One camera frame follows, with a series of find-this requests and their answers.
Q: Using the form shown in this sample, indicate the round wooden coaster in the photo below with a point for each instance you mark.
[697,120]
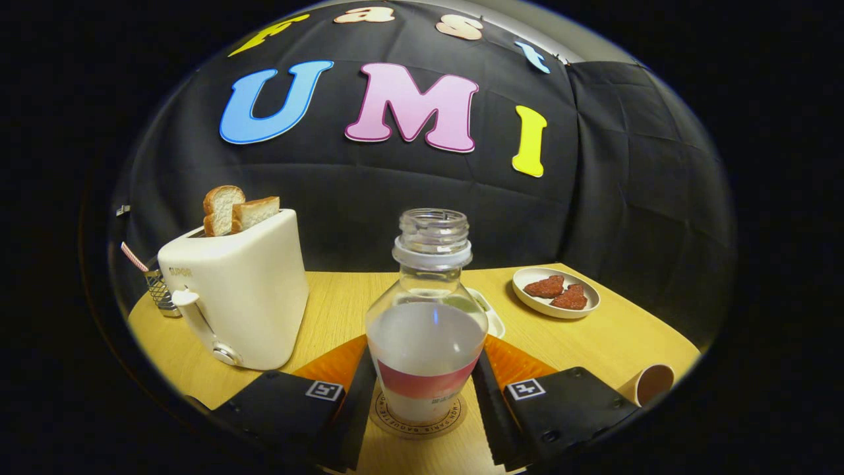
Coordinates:
[422,431]

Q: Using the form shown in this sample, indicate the wooden table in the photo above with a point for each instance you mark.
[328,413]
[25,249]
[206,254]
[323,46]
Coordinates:
[343,297]

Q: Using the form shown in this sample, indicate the toast bread slice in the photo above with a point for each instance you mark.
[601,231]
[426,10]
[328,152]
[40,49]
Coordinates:
[257,211]
[221,208]

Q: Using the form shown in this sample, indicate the white toaster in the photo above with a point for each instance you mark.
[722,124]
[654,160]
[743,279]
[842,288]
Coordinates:
[250,297]

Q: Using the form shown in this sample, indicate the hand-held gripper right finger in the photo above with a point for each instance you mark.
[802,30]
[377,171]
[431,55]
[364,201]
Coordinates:
[493,422]

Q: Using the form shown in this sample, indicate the red meat piece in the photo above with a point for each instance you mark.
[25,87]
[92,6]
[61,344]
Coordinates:
[570,298]
[544,287]

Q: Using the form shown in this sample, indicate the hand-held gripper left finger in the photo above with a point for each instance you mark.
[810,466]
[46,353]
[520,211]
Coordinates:
[353,422]

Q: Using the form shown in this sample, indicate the white round plate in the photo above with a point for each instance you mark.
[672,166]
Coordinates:
[534,305]

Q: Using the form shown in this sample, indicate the clear juice bottle red label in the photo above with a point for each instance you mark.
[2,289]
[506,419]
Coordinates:
[425,330]

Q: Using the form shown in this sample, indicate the striped drinking straw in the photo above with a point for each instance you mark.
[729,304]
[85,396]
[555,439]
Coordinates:
[134,256]

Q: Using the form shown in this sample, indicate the white divided bean dish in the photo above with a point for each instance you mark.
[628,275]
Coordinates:
[493,322]

